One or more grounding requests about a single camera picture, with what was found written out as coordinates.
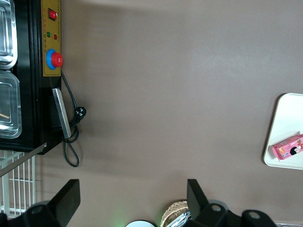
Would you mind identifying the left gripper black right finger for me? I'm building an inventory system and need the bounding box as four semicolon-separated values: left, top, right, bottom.
186;179;278;227

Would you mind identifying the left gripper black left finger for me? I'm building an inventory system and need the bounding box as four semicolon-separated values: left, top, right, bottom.
0;179;81;227

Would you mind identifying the cream plastic serving tray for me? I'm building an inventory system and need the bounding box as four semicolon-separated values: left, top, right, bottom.
263;92;303;171

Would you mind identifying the light tan wicker basket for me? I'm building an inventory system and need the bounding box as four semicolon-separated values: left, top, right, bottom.
160;200;190;227

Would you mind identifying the grey metal strip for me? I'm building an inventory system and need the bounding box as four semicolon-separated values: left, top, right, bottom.
0;143;47;179

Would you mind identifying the black machine with yellow panel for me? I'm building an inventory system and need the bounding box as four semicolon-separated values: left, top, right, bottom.
0;0;63;156

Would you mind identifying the pink cartoon snack pack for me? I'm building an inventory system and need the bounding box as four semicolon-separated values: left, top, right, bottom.
272;133;303;162

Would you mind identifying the steel rectangular container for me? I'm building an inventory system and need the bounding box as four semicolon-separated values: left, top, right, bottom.
0;70;23;140
0;0;18;70

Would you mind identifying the red emergency stop button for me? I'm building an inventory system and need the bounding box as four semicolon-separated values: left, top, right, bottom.
45;48;64;70

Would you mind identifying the white wire rack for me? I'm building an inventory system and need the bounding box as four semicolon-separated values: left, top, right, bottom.
0;150;37;219

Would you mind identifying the silver metal bar handle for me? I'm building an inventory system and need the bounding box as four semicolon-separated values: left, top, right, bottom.
51;87;72;140

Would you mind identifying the black power cable with plug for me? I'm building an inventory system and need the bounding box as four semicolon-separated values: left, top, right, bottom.
61;70;88;168

